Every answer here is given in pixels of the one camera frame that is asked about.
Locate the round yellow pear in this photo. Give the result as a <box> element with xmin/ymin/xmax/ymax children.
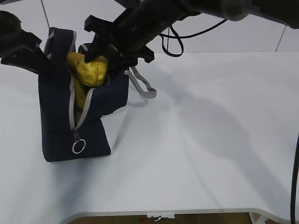
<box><xmin>67</xmin><ymin>52</ymin><xmax>108</xmax><ymax>87</ymax></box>

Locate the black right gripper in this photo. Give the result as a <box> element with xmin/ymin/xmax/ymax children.
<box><xmin>85</xmin><ymin>15</ymin><xmax>155</xmax><ymax>74</ymax></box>

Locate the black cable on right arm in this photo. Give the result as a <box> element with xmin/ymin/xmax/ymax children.
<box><xmin>160</xmin><ymin>18</ymin><xmax>228</xmax><ymax>58</ymax></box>

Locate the navy blue lunch bag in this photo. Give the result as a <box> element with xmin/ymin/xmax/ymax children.
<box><xmin>38</xmin><ymin>27</ymin><xmax>157</xmax><ymax>162</ymax></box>

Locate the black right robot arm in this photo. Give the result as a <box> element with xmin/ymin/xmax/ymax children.
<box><xmin>85</xmin><ymin>0</ymin><xmax>299</xmax><ymax>70</ymax></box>

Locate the long yellow banana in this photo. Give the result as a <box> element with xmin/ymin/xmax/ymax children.
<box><xmin>74</xmin><ymin>77</ymin><xmax>91</xmax><ymax>112</ymax></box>

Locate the white label under table edge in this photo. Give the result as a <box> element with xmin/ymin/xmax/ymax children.
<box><xmin>147</xmin><ymin>211</ymin><xmax>175</xmax><ymax>222</ymax></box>

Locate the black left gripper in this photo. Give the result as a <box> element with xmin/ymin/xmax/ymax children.
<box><xmin>0</xmin><ymin>10</ymin><xmax>53</xmax><ymax>76</ymax></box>

